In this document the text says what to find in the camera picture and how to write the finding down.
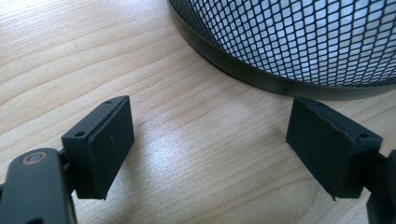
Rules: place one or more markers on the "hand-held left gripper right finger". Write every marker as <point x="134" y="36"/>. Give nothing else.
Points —
<point x="323" y="146"/>

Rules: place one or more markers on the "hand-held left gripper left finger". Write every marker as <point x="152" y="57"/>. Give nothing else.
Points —
<point x="102" y="152"/>

